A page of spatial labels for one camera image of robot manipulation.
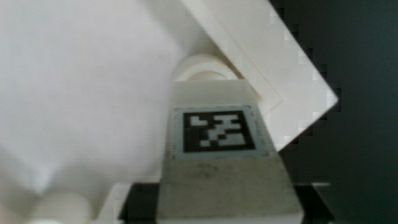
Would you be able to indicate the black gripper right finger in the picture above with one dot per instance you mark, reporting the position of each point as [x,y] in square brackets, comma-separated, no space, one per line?
[317,211]

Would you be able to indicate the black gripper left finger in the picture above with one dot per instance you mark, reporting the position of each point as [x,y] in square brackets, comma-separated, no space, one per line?
[131,204]

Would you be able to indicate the white table leg with tag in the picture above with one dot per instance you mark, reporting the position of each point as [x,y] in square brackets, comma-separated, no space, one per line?
[225,184]

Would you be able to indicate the white square tabletop panel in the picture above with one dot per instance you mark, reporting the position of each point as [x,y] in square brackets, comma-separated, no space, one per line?
[95,54]

